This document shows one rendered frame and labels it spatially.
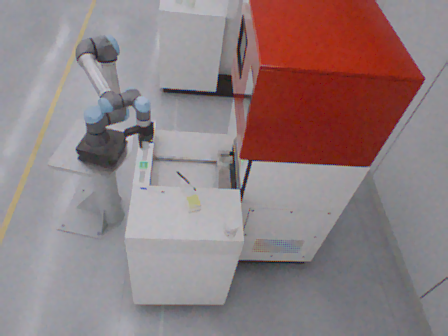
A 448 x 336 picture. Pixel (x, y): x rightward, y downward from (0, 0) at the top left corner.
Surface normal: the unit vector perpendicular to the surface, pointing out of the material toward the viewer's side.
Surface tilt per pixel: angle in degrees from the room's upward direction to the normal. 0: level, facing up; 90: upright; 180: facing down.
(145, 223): 0
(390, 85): 90
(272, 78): 90
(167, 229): 0
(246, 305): 0
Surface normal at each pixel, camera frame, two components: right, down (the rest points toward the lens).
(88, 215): 0.12, -0.65
